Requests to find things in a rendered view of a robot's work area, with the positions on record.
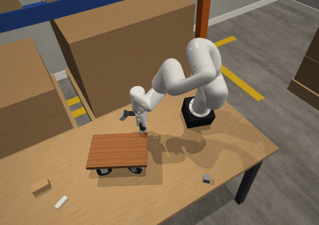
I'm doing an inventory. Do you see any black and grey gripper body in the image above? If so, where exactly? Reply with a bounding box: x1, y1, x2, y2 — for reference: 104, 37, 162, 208
135, 111, 147, 127

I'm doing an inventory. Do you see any tan rectangular block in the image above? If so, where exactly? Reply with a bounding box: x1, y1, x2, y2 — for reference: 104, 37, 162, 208
30, 178, 51, 196

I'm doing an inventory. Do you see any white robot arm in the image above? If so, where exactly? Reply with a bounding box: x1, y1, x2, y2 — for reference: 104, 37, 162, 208
119, 38, 228, 121

